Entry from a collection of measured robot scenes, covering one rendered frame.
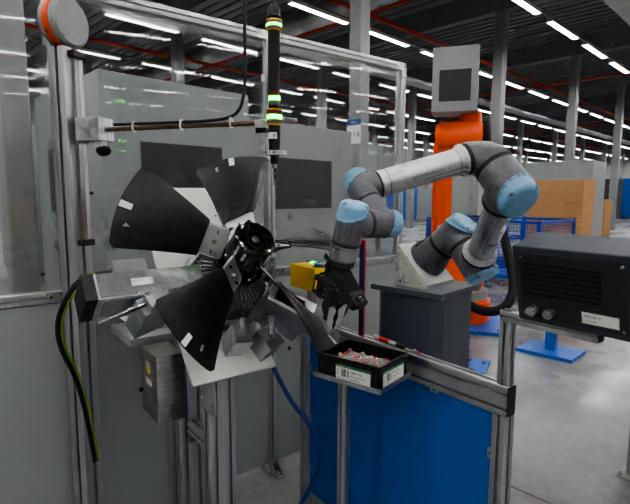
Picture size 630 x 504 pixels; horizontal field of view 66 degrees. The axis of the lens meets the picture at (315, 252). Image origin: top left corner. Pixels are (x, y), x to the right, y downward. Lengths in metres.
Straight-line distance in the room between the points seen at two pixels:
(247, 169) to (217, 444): 0.84
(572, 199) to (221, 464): 8.06
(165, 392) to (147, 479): 0.70
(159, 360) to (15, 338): 0.56
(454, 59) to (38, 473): 4.64
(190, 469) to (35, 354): 0.67
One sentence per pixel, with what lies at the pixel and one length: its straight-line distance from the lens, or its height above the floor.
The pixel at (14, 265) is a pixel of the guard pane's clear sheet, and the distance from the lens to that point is 1.93.
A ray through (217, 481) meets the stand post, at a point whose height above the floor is 0.47.
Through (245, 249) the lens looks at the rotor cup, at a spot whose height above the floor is 1.20.
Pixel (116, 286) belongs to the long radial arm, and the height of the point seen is 1.11.
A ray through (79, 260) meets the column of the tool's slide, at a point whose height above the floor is 1.12.
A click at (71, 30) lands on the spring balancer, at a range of 1.86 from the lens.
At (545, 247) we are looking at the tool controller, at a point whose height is 1.23.
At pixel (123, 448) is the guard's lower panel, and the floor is 0.34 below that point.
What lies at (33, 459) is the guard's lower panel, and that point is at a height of 0.40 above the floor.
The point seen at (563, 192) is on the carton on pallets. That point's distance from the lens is 9.12.
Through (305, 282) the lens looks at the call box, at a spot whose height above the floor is 1.01.
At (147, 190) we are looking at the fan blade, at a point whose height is 1.35.
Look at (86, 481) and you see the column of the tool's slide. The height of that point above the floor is 0.35.
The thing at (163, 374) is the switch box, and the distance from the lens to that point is 1.64.
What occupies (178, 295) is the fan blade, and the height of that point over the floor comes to 1.11.
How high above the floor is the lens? 1.35
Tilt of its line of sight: 7 degrees down
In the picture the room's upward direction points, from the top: straight up
